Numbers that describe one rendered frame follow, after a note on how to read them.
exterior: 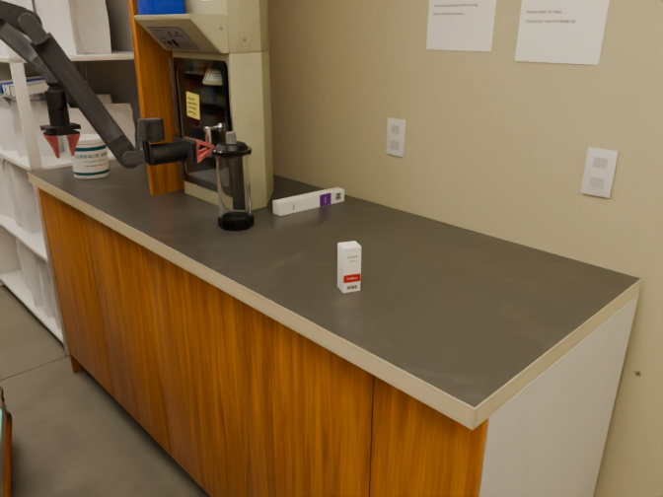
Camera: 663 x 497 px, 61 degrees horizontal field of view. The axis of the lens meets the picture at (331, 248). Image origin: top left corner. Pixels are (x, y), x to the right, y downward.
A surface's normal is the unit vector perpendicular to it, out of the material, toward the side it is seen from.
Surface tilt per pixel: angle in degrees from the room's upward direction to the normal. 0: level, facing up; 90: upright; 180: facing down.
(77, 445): 0
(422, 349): 0
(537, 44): 90
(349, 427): 90
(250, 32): 90
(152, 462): 0
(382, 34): 90
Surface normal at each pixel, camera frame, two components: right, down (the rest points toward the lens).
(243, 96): 0.69, 0.26
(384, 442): -0.72, 0.25
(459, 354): 0.00, -0.93
